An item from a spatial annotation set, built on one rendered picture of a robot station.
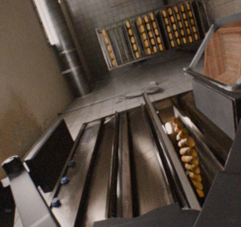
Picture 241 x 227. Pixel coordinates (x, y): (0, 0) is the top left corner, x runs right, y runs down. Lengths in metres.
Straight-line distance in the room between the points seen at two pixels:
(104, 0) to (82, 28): 0.92
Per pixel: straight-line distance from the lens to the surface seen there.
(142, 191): 0.91
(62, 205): 1.06
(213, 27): 1.17
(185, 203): 0.61
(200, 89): 0.16
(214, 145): 1.05
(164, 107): 1.83
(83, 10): 5.36
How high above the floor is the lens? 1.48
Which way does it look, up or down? 6 degrees up
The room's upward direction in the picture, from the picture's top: 107 degrees counter-clockwise
